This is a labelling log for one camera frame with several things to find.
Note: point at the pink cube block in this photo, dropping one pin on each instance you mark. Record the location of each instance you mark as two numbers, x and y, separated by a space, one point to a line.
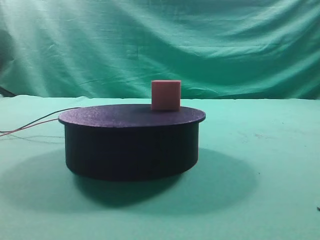
165 95

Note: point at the black round turntable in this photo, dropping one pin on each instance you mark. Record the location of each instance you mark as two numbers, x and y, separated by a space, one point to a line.
130 142

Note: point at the green backdrop cloth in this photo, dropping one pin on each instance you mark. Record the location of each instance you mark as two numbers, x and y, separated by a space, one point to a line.
218 49

